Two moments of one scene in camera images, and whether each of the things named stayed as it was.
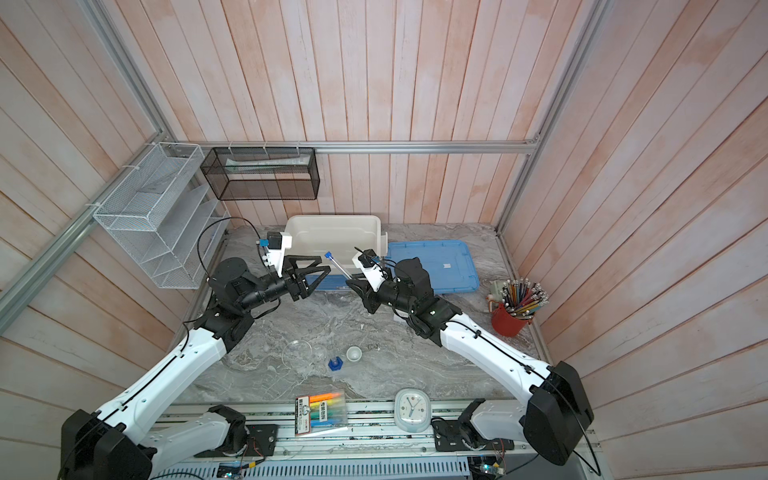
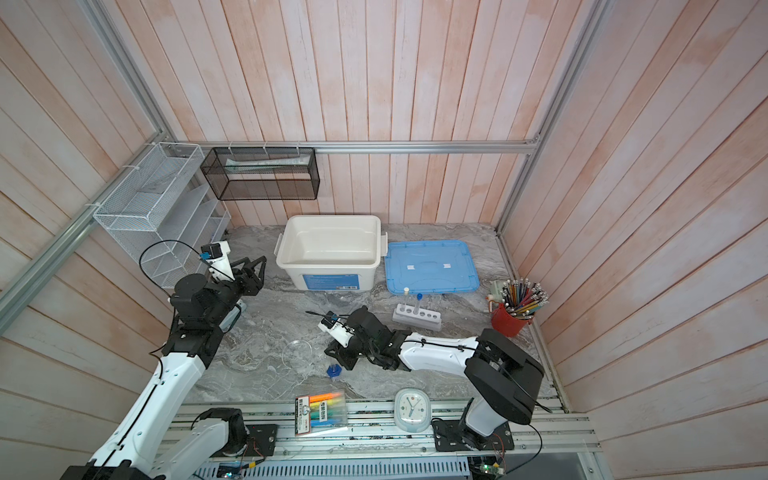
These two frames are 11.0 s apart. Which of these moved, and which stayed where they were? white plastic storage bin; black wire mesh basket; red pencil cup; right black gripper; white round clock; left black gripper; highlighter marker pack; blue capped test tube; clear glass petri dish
Moved: left black gripper; right black gripper; blue capped test tube
Stayed: white plastic storage bin; clear glass petri dish; highlighter marker pack; red pencil cup; black wire mesh basket; white round clock
